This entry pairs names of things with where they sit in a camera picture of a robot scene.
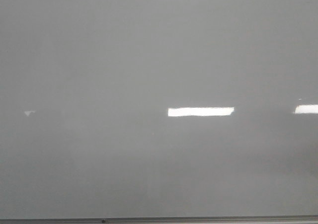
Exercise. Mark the grey aluminium whiteboard frame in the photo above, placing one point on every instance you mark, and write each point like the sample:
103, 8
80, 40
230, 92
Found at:
298, 219

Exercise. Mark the white whiteboard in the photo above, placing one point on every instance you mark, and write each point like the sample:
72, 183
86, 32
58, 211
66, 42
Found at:
158, 108

